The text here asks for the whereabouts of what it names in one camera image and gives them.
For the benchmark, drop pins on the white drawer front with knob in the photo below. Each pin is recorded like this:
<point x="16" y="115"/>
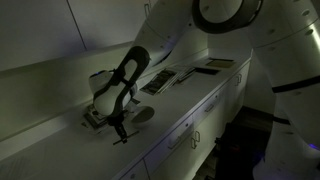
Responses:
<point x="135" y="173"/>

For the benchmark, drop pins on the black robot stand equipment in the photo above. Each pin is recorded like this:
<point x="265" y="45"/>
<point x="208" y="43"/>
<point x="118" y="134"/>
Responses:
<point x="236" y="153"/>

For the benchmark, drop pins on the pale tan flat book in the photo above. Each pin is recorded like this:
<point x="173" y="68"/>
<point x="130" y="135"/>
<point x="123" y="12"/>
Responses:
<point x="220" y="63"/>

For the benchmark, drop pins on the white round bowl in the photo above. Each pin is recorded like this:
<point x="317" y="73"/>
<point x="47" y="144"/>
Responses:
<point x="143" y="116"/>

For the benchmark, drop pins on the stack of books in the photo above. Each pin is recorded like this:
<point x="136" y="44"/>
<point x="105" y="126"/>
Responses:
<point x="95" y="120"/>

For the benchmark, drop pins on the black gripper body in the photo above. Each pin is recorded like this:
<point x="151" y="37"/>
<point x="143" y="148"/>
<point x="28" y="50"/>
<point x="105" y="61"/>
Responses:
<point x="116" y="121"/>

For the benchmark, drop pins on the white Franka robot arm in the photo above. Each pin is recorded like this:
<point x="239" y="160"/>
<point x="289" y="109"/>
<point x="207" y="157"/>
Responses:
<point x="283" y="50"/>

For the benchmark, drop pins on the wide white upper cabinet door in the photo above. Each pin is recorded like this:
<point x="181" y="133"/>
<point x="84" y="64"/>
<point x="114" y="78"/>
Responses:
<point x="36" y="30"/>

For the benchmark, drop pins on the dark photo magazine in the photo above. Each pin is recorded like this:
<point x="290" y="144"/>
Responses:
<point x="160" y="81"/>

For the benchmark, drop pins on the thin dark booklet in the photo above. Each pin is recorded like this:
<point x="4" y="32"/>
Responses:
<point x="185" y="74"/>

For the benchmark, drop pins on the black flat pad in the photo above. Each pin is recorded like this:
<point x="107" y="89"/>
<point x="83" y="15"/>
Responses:
<point x="206" y="71"/>

